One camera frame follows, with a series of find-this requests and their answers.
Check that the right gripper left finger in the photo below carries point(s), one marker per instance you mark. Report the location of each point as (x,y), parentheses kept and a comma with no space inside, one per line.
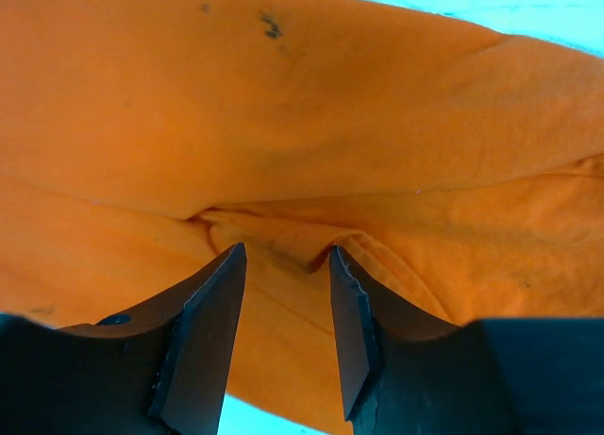
(159,367)

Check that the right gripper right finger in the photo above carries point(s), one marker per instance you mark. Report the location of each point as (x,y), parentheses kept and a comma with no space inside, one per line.
(405,371)

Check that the orange t shirt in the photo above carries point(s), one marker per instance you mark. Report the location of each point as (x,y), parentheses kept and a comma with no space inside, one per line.
(461,167)

